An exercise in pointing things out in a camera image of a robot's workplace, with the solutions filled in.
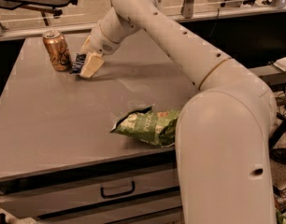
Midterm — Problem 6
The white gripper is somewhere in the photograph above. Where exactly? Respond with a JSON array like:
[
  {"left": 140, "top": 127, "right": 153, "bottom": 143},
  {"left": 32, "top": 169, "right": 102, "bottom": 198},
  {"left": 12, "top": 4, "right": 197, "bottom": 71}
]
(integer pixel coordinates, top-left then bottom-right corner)
[{"left": 79, "top": 25, "right": 120, "bottom": 78}]

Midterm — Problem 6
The dark blue rxbar wrapper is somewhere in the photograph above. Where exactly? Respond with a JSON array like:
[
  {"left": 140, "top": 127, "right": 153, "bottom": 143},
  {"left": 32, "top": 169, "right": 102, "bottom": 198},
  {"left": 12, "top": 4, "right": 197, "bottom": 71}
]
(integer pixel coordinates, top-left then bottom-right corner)
[{"left": 70, "top": 54, "right": 86, "bottom": 75}]

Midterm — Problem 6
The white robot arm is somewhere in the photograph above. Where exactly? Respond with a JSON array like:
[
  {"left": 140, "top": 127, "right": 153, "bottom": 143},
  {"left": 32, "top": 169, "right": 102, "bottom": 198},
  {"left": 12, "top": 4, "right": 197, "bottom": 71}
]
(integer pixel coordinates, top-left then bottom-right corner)
[{"left": 82, "top": 0, "right": 277, "bottom": 224}]

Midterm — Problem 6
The orange soda can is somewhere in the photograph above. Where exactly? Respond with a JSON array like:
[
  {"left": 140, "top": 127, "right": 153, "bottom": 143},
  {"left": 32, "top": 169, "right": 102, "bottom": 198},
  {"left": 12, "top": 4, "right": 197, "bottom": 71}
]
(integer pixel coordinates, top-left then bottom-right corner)
[{"left": 43, "top": 30, "right": 72, "bottom": 72}]

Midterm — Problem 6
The grey drawer cabinet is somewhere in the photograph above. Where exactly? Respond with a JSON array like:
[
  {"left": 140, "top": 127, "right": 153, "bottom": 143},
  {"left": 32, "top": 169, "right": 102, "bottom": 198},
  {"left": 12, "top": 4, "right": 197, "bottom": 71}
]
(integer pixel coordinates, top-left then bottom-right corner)
[{"left": 0, "top": 33, "right": 194, "bottom": 224}]

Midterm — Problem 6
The green chip bag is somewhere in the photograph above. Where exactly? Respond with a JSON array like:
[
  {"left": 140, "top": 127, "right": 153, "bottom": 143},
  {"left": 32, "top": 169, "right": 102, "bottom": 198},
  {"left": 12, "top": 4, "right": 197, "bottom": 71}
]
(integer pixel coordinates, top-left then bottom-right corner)
[{"left": 111, "top": 106, "right": 179, "bottom": 147}]

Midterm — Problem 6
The colourful snack bag on floor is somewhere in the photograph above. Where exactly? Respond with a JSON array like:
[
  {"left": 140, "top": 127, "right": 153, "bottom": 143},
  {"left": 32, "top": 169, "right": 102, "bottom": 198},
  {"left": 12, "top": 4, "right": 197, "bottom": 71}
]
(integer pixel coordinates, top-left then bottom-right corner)
[{"left": 273, "top": 187, "right": 286, "bottom": 224}]

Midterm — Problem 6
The black drawer handle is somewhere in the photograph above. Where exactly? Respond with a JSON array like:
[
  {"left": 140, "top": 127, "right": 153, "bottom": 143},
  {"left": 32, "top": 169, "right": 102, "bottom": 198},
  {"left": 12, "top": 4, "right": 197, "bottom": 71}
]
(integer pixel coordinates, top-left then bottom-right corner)
[{"left": 100, "top": 181, "right": 136, "bottom": 199}]

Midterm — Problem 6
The black metal stand frame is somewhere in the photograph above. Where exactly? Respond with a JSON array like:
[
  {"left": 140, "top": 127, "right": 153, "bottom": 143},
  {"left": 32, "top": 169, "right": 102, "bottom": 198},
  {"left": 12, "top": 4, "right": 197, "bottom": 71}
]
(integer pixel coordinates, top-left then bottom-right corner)
[{"left": 268, "top": 113, "right": 286, "bottom": 149}]

